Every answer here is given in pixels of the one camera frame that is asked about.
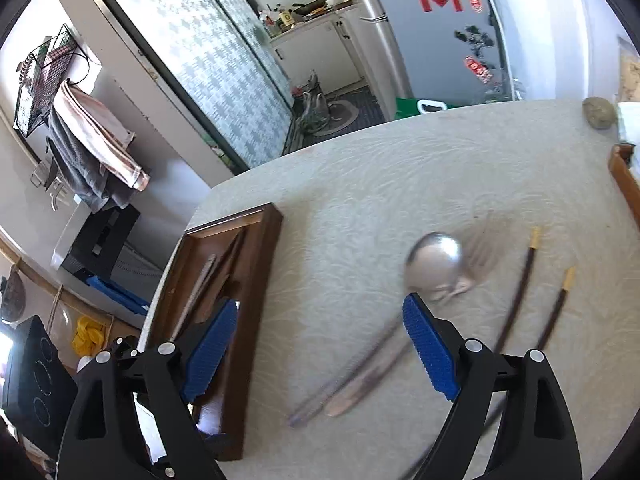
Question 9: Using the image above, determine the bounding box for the pink striped towel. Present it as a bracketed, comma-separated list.
[50, 80, 151, 191]

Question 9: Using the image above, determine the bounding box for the black wire wall rack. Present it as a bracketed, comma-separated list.
[12, 22, 83, 138]

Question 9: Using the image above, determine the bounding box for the dark brown wooden tray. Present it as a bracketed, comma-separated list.
[145, 202, 283, 466]

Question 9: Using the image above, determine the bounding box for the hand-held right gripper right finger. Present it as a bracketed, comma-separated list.
[400, 292, 584, 480]

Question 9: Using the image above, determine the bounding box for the patterned glass sliding door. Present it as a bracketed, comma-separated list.
[85, 0, 296, 171]

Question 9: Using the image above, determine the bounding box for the bundle of plastic bags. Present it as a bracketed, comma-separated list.
[292, 72, 333, 133]

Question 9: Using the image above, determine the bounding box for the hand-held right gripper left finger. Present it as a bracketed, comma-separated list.
[55, 298, 239, 480]

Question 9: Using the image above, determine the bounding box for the dark gold-tipped chopstick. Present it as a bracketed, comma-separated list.
[492, 226, 543, 356]
[535, 266, 577, 353]

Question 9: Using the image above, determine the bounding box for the light wooden cup tray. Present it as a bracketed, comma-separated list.
[607, 142, 640, 231]

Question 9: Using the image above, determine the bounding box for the black appliance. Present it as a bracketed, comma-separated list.
[70, 205, 141, 281]

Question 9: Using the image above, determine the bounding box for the yellow cloth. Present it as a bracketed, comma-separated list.
[72, 316, 106, 358]

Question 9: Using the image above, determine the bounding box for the green box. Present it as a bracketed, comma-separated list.
[395, 95, 451, 121]

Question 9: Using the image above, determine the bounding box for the white kitchen cabinet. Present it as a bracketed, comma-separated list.
[250, 2, 371, 96]

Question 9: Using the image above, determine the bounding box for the silver refrigerator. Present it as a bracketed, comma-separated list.
[360, 0, 521, 111]

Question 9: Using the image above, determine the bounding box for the black induction cooktop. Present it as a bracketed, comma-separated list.
[2, 315, 78, 446]

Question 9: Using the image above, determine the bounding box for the brown wooden chopstick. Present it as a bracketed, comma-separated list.
[207, 230, 247, 323]
[197, 240, 238, 325]

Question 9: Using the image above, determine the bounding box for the grey towel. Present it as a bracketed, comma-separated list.
[45, 120, 131, 211]

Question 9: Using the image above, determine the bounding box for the pale green patterned tablecloth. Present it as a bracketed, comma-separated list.
[135, 100, 640, 480]

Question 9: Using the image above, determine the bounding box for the round grey-green stone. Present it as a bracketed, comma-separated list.
[582, 96, 617, 131]

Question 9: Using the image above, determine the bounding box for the metal spoon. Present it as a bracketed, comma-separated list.
[327, 232, 467, 417]

